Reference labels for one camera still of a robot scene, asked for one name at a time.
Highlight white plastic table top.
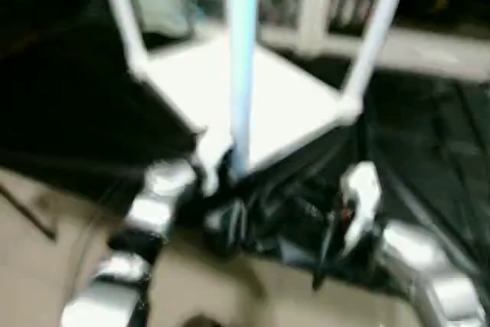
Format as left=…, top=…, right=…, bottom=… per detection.
left=128, top=31, right=364, bottom=175

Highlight black work mat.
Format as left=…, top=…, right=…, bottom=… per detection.
left=0, top=24, right=490, bottom=297

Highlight white glass door cabinet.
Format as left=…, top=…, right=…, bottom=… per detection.
left=256, top=0, right=384, bottom=57

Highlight black stand leg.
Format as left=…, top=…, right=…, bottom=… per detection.
left=0, top=180, right=58, bottom=240

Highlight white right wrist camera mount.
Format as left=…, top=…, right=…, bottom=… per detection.
left=338, top=161, right=384, bottom=256

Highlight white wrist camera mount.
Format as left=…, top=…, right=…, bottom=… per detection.
left=192, top=126, right=231, bottom=197
left=338, top=161, right=384, bottom=256

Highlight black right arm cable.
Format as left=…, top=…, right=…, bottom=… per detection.
left=312, top=208, right=340, bottom=290

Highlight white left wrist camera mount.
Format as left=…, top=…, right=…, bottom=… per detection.
left=192, top=126, right=231, bottom=197

